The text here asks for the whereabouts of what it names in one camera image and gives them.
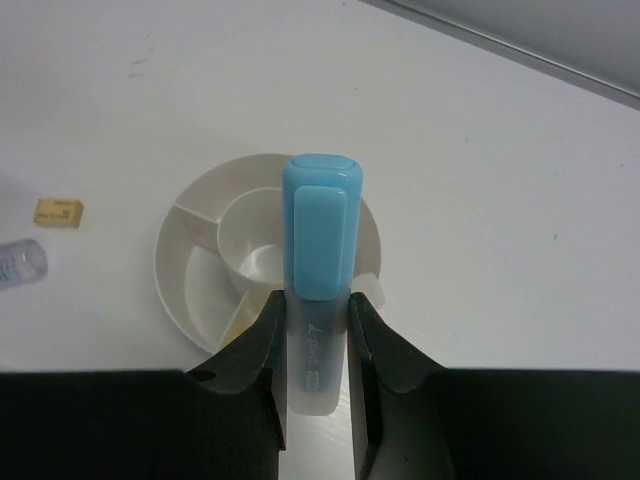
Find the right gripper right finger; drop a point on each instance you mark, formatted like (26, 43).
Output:
(396, 431)

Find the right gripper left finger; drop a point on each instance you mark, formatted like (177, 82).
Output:
(241, 407)

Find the blue highlighter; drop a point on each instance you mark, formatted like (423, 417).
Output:
(321, 200)

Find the yellow highlighter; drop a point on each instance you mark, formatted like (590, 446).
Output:
(253, 302)

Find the white round divided organizer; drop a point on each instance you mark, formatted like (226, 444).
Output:
(224, 237)

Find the clear blue glue bottle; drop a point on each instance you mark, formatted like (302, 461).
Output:
(22, 262)

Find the small yellow eraser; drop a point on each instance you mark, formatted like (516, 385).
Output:
(58, 213)

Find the back aluminium frame rail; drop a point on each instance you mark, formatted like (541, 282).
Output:
(591, 44)

